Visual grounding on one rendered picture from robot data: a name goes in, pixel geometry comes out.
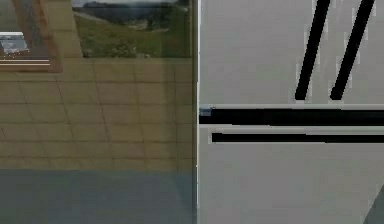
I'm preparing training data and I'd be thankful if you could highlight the grey fridge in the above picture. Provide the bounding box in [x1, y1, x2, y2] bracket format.
[196, 0, 384, 224]

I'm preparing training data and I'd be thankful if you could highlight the black fridge handle bar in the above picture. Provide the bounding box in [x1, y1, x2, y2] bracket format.
[211, 132, 384, 144]
[329, 0, 376, 101]
[294, 0, 332, 101]

